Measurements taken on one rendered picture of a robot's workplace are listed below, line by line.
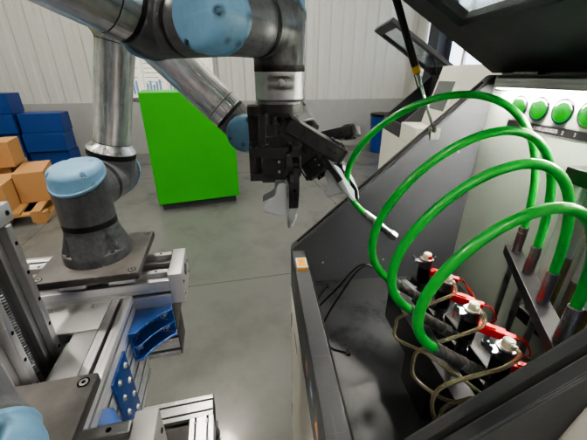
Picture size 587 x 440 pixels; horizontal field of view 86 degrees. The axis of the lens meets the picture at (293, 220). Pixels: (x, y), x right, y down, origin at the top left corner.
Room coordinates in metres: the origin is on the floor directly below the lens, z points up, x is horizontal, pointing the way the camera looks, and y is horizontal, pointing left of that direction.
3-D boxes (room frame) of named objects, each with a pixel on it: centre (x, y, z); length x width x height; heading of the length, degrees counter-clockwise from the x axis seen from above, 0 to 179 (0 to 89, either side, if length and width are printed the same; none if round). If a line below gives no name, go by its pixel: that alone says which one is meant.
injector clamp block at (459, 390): (0.45, -0.29, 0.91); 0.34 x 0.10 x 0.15; 5
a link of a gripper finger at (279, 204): (0.50, 0.02, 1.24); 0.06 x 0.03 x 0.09; 95
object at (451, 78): (3.86, -1.53, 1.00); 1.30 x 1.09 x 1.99; 179
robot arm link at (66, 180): (0.69, 0.49, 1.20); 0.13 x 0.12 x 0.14; 2
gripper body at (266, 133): (0.52, 0.03, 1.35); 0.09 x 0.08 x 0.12; 95
